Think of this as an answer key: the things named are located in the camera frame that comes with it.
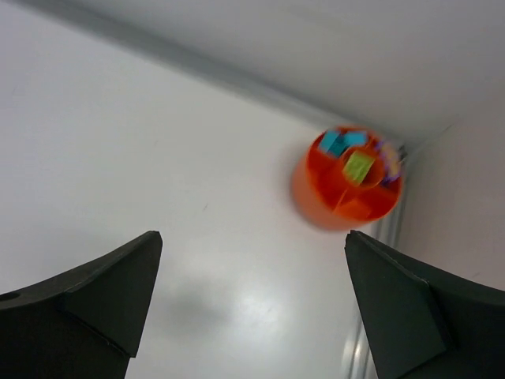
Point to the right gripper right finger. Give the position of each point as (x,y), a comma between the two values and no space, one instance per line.
(423,322)

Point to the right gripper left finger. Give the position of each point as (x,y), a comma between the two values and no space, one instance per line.
(83,323)

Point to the green lego brick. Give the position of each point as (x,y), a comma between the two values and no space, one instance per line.
(357,166)

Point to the purple round lego piece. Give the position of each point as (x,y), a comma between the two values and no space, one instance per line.
(392,160)

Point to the teal lego piece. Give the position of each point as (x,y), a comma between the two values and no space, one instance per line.
(336,143)

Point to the orange round divided container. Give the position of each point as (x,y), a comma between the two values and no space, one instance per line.
(329,200)

